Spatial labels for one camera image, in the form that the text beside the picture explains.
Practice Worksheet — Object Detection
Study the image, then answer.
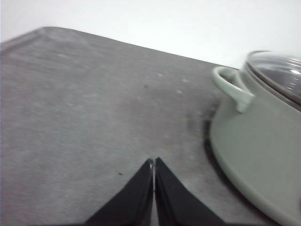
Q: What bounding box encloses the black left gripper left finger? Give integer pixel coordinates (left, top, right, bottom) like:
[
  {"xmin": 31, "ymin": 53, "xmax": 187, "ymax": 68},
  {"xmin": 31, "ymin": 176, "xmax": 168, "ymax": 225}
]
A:
[{"xmin": 84, "ymin": 158, "xmax": 154, "ymax": 226}]

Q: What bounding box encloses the glass steamer lid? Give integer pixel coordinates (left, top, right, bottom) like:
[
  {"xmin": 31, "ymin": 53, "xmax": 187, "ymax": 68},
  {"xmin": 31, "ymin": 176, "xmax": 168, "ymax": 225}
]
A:
[{"xmin": 246, "ymin": 50, "xmax": 301, "ymax": 105}]

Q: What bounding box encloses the green electric steamer pot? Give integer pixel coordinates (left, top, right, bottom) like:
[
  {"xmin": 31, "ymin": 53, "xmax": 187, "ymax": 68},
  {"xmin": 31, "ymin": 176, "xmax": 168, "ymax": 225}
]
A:
[{"xmin": 211, "ymin": 66, "xmax": 301, "ymax": 226}]

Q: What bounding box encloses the grey table mat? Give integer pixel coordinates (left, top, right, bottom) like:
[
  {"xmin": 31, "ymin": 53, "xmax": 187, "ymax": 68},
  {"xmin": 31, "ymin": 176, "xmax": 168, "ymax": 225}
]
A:
[{"xmin": 0, "ymin": 27, "xmax": 280, "ymax": 226}]

